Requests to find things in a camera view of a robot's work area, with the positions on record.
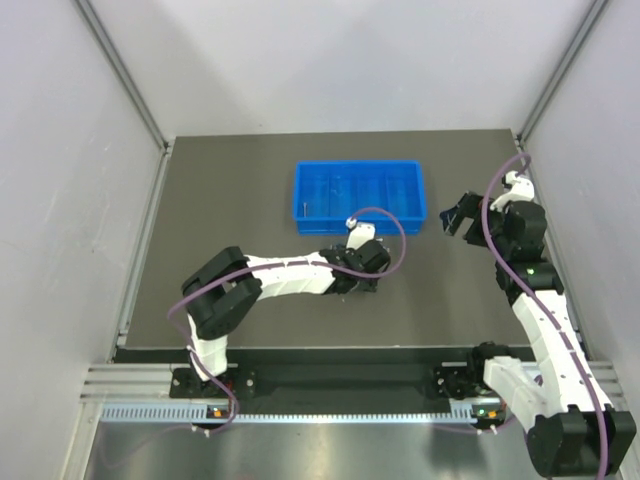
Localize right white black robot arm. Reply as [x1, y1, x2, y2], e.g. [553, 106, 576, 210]
[440, 171, 637, 479]

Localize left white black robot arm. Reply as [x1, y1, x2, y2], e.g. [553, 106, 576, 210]
[182, 222, 391, 382]

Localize blue plastic divided bin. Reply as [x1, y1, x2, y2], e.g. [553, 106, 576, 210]
[292, 160, 428, 236]

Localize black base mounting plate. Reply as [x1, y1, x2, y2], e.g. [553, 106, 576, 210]
[171, 343, 500, 401]

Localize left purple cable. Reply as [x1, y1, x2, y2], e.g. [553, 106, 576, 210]
[97, 207, 407, 469]

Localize grey slotted cable duct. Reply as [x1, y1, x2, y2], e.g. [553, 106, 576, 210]
[100, 403, 504, 425]

